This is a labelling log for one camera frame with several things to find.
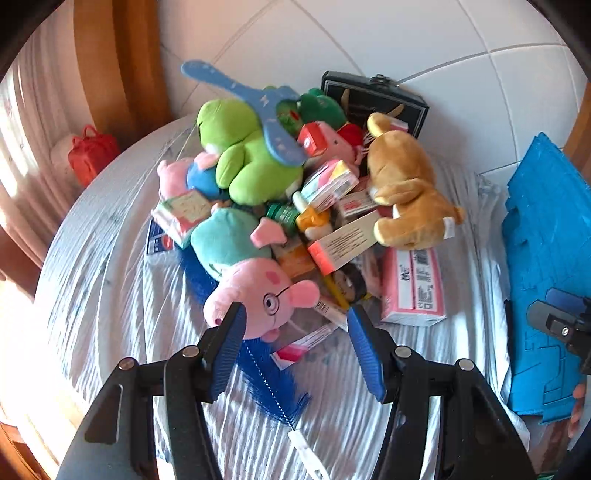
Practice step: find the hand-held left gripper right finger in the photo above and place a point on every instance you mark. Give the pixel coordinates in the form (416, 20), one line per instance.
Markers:
(367, 355)

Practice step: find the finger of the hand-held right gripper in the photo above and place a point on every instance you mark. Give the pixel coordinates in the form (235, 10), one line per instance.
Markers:
(558, 330)

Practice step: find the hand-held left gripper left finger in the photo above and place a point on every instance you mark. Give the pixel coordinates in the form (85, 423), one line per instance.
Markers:
(228, 350)

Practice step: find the pig plush with glasses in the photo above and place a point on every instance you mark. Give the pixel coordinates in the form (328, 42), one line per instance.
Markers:
(249, 286)

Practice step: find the blue plastic crate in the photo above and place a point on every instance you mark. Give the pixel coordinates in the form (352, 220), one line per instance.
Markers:
(535, 221)

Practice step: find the person's right hand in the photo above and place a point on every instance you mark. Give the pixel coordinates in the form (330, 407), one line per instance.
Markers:
(578, 410)

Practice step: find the blue bristle brush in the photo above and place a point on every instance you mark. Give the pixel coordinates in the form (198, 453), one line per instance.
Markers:
(272, 387)

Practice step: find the pile of medicine cartons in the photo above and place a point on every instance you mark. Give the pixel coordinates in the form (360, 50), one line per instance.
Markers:
(411, 286)

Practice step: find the green capped bottle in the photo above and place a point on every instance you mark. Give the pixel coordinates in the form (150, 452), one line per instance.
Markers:
(281, 216)

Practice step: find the yellow bottle white cap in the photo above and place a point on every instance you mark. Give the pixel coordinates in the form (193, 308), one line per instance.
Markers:
(311, 221)

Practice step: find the brown bear plush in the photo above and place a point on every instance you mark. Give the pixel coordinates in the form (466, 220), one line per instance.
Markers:
(406, 184)

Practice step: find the small pig plush blue body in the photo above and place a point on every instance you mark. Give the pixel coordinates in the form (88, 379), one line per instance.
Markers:
(178, 173)

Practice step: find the light green frog plush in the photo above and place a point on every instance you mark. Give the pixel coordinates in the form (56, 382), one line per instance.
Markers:
(244, 166)

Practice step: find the pink pig plush red dress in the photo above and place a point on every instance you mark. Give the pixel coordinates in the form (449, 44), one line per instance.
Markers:
(344, 143)

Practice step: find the blue patterned plush toy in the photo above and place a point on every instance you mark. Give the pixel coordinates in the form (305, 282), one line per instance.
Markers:
(272, 129)

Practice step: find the red bag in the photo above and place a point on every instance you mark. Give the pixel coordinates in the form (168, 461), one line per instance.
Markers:
(92, 154)

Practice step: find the dark green plush toy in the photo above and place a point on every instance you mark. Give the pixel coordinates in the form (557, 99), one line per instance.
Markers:
(323, 108)

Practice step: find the black box with clasp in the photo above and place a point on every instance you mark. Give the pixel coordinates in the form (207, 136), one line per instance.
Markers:
(369, 99)

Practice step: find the light curtain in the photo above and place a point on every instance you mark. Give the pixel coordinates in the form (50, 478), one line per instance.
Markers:
(41, 115)

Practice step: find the wooden door frame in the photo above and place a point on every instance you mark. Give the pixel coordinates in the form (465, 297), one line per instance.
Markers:
(579, 124)

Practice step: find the wooden post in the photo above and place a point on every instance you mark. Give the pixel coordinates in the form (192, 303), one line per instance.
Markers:
(129, 60)

